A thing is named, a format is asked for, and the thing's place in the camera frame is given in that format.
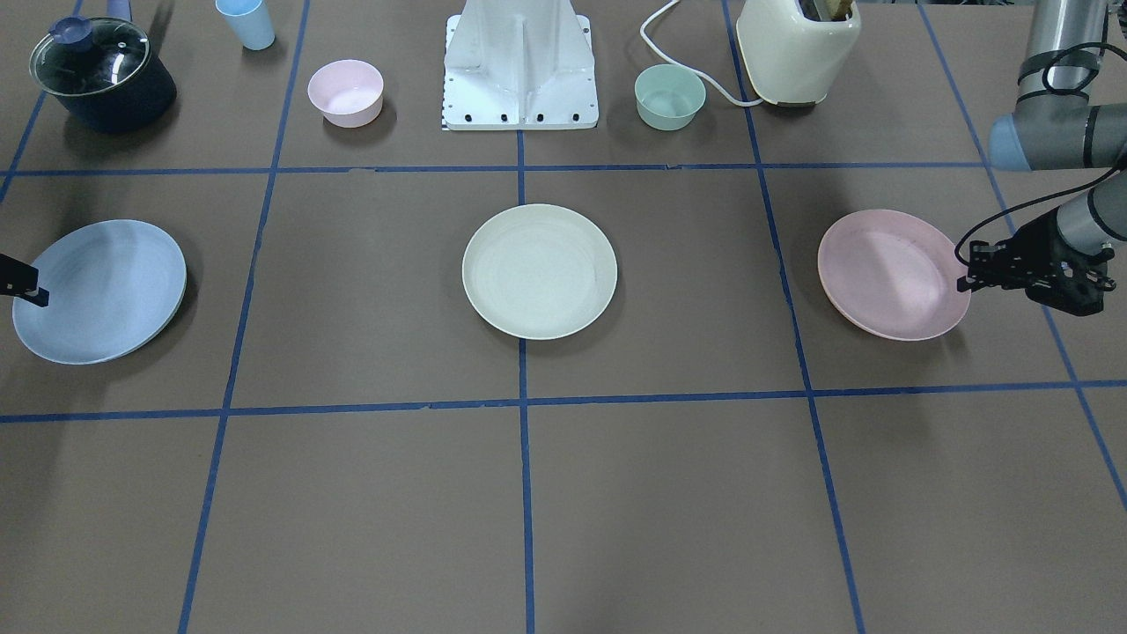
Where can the blue plate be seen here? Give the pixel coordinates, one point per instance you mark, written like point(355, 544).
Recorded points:
point(112, 287)

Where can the dark blue lidded pot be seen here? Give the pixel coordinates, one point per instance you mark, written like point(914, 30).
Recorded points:
point(104, 70)

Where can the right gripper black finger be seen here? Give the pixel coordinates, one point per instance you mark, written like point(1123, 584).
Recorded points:
point(36, 295)

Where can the green bowl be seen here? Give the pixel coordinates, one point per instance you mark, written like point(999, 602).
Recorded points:
point(668, 96)

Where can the light blue cup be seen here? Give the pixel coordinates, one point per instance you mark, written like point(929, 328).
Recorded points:
point(250, 21)

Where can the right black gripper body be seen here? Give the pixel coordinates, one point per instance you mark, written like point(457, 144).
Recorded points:
point(18, 276)

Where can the pink bowl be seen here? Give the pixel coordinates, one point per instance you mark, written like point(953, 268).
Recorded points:
point(349, 93)

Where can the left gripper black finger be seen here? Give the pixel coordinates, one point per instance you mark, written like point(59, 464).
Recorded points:
point(967, 284)

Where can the pink plate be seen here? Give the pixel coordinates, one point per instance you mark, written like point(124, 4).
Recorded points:
point(892, 275)

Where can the cream plate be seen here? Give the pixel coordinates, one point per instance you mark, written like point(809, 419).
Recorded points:
point(539, 272)

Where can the cream toaster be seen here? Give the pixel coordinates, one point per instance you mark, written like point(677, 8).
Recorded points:
point(794, 50)

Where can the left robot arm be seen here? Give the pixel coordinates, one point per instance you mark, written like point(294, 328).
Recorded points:
point(1054, 125)

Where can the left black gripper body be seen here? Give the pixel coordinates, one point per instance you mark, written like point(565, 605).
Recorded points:
point(1037, 248)

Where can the white camera mast base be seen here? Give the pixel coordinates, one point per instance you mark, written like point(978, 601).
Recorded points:
point(519, 66)

